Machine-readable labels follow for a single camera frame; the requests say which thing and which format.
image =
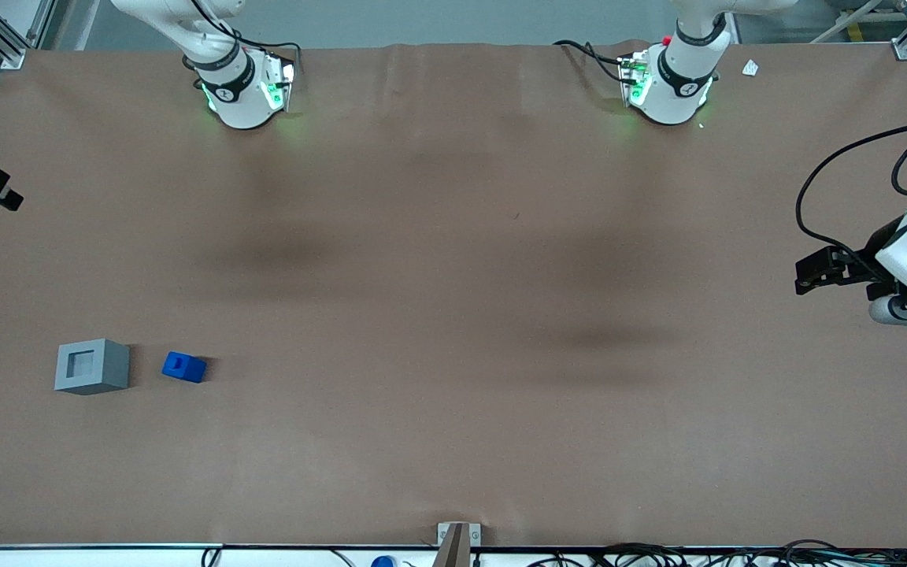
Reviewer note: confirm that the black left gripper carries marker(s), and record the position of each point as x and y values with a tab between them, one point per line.
868	257

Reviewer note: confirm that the blue plastic insert part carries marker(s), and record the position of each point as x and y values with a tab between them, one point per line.
184	367

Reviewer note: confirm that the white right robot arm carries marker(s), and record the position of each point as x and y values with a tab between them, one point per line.
237	94

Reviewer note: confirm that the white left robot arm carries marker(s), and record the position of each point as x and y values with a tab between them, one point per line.
678	87

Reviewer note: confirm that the gray square hollow base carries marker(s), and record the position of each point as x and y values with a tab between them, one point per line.
93	367

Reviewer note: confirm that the small white paper scrap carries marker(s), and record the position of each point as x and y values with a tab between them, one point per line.
750	68

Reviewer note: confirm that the beige slanted bar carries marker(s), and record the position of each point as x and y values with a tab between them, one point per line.
843	22

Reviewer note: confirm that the brown table cover sheet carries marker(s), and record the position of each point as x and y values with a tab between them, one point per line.
453	315

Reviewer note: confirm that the blue round cap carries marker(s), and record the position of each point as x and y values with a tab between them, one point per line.
383	562

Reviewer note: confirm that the metal bracket with aluminium bar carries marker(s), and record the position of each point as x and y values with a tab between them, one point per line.
457	539

